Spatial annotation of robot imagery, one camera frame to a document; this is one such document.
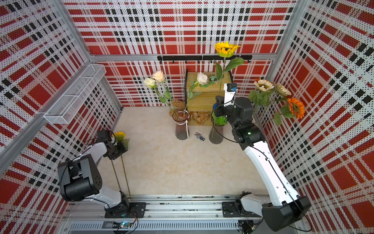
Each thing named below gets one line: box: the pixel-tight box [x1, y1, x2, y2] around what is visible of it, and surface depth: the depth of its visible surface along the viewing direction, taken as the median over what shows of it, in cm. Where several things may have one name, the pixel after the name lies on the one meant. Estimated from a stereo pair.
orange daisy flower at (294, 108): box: [271, 97, 306, 126], surface depth 68 cm
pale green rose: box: [143, 77, 179, 118], surface depth 82 cm
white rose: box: [187, 72, 208, 100], surface depth 82 cm
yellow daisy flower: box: [214, 41, 245, 92], surface depth 53 cm
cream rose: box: [152, 70, 174, 109], surface depth 78 cm
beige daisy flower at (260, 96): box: [248, 78, 275, 107], surface depth 73 cm
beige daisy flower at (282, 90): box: [274, 82, 292, 101], surface depth 74 cm
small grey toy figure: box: [193, 132, 206, 141], surface depth 103 cm
